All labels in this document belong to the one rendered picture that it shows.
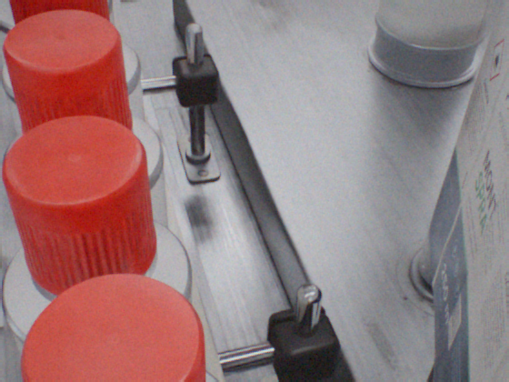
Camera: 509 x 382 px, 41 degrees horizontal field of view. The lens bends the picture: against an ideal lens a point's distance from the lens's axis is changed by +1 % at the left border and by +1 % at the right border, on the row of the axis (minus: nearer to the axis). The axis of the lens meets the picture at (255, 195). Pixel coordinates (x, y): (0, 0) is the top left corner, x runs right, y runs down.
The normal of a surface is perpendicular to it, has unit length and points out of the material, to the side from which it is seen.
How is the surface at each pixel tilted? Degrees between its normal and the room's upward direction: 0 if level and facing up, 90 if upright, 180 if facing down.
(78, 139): 3
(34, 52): 2
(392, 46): 90
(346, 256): 0
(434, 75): 90
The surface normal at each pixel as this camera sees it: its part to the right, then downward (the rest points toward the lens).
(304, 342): 0.04, -0.71
